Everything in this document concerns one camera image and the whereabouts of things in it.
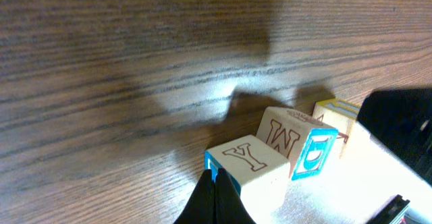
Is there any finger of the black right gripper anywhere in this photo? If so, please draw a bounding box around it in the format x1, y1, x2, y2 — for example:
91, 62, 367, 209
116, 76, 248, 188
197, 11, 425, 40
367, 194, 410, 224

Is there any yellow number 1 block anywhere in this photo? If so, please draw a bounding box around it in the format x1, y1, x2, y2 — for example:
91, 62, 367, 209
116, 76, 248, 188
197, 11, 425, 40
313, 98, 360, 159

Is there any blue letter D block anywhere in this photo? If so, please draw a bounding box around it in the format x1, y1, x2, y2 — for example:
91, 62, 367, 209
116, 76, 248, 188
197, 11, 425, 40
256, 107, 339, 180

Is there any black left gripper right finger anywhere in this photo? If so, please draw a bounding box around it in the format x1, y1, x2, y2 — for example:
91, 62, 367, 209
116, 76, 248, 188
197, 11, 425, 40
215, 168, 255, 224

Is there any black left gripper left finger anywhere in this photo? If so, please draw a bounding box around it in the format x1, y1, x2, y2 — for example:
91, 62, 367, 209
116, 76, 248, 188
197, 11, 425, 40
174, 169, 215, 224

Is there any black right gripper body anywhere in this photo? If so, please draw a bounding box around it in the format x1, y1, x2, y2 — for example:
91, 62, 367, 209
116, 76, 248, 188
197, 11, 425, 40
357, 88, 431, 184

